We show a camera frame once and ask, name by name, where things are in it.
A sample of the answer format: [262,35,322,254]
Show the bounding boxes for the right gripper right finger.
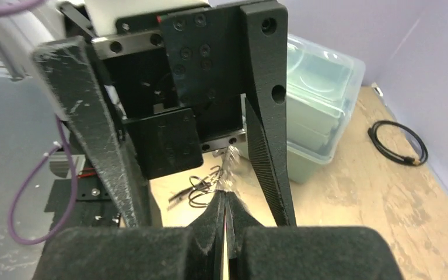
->
[225,192,403,279]

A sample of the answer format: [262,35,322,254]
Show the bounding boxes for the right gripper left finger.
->
[33,191,225,279]

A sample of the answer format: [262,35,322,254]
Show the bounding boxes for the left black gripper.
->
[31,1,296,228]

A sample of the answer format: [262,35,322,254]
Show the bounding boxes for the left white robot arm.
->
[0,1,296,227]

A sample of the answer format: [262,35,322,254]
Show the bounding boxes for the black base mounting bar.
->
[44,168,121,229]

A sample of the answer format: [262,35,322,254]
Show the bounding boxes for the clear plastic storage box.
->
[286,34,366,184]

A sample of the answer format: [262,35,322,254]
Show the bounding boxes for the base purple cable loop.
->
[7,115,80,246]

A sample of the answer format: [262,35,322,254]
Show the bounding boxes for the small coiled black cable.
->
[367,120,429,167]

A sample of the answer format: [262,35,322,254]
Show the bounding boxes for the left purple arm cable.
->
[0,0,47,18]

